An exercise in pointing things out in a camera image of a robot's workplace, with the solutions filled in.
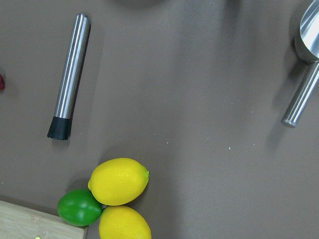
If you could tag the green lime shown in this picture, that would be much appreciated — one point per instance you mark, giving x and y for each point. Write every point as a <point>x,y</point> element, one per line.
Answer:
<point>79,208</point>

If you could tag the steel muddler black tip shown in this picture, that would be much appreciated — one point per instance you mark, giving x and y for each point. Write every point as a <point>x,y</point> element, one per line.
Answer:
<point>61,123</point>

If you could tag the red strawberry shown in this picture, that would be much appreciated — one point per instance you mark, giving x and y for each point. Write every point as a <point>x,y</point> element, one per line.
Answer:
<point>2,85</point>

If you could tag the yellow lemon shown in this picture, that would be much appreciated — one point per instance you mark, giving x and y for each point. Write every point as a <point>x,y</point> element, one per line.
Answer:
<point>122,222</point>
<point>118,181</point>

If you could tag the wooden cutting board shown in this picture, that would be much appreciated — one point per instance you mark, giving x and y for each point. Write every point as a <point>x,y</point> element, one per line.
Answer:
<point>17,222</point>

